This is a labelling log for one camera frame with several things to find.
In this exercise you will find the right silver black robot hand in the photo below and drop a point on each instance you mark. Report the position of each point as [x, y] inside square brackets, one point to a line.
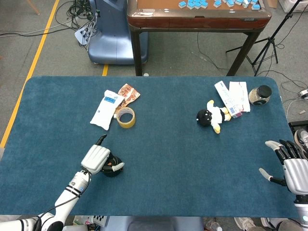
[297, 175]

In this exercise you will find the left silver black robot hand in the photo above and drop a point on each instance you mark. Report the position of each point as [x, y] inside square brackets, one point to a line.
[95, 158]

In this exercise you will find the black teapot with orange knob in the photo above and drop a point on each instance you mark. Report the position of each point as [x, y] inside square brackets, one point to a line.
[111, 174]

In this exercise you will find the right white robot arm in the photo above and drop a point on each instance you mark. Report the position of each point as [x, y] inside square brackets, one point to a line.
[302, 207]

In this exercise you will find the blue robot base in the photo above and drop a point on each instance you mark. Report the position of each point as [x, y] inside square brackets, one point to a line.
[110, 43]

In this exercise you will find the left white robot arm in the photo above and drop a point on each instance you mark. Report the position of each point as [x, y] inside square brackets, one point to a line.
[67, 199]

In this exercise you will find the yellow tape roll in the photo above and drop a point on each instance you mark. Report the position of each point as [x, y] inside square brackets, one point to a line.
[125, 125]

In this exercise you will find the grey sneaker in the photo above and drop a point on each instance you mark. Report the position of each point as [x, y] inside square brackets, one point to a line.
[302, 136]

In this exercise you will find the white plastic pack blue label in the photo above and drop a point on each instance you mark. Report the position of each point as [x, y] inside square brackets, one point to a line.
[106, 110]

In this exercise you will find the grey trouser leg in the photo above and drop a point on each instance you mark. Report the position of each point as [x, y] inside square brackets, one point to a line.
[288, 226]

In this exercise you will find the grey white shoe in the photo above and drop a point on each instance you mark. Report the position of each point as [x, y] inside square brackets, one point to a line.
[268, 222]
[246, 225]

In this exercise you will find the checkerboard calibration card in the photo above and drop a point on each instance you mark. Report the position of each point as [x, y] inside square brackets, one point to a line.
[99, 220]

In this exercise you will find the blue felt table cover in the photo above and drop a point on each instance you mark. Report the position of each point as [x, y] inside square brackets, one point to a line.
[168, 156]

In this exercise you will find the orange snack packet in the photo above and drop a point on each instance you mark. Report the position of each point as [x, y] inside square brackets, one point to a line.
[130, 93]

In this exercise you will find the white power adapter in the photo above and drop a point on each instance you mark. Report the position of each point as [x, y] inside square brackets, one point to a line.
[304, 93]

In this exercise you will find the glass jar black lid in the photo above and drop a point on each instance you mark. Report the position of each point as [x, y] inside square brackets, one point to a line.
[258, 97]

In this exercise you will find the grey robot torso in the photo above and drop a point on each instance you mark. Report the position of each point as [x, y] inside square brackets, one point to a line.
[154, 225]

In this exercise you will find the clear plastic bottle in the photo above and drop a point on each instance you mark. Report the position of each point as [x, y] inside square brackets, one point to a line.
[213, 225]

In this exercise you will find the white paper package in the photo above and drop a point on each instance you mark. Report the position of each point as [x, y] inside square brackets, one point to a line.
[239, 96]

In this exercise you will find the long white box purple end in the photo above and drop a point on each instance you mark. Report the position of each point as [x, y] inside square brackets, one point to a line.
[225, 96]

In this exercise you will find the black white plush toy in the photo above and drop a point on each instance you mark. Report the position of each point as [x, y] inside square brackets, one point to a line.
[204, 118]

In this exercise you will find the white power strip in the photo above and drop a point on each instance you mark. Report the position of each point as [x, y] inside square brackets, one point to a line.
[81, 34]

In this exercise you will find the black tripod stand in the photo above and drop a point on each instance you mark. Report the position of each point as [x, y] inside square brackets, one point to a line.
[287, 16]

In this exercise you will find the white chair wooden legs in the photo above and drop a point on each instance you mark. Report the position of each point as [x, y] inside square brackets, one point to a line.
[32, 6]

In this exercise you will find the brown mahjong table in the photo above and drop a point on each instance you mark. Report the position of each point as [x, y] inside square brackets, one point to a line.
[192, 22]

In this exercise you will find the blue mahjong tile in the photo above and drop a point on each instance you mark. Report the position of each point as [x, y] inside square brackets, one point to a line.
[182, 3]
[255, 6]

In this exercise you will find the white face mahjong tile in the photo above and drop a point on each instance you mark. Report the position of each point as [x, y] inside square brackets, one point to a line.
[245, 3]

